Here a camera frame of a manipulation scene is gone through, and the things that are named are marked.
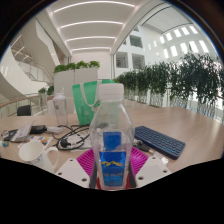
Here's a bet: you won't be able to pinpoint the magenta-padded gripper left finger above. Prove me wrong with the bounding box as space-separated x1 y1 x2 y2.
54 148 100 189

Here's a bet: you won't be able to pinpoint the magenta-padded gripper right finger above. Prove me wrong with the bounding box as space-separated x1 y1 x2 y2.
128 146 173 188

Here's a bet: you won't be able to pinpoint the clear blue-labelled water bottle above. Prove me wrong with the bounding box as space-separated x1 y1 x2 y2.
89 83 136 191

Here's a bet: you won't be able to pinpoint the white mug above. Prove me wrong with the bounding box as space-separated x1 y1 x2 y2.
18 139 60 174

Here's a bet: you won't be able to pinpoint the colourful sticker sheet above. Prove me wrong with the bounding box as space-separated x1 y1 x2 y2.
18 134 54 149

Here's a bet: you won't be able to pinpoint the small black pouch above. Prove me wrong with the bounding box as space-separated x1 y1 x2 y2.
29 124 48 135

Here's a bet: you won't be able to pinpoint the clear empty drinking bottle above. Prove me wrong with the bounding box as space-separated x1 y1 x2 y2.
52 88 69 127

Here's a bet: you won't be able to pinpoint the green tote bag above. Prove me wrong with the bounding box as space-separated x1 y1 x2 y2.
72 79 116 127

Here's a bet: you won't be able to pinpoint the black chair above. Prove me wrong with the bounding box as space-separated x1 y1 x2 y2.
16 104 33 117

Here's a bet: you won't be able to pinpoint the small planter with green plants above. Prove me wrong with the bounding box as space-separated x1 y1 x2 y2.
37 85 55 98

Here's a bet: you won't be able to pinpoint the white cabinet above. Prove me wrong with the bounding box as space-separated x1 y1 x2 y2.
53 67 100 99

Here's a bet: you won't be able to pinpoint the row of tall green plants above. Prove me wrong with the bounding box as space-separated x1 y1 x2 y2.
114 53 224 119

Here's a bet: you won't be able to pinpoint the green plants atop cabinet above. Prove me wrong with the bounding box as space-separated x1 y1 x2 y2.
53 60 101 74

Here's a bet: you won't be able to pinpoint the ceiling light strips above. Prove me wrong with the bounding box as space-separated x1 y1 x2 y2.
53 0 136 53

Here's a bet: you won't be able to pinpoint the black tangled cables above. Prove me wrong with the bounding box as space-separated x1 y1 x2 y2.
51 123 93 152

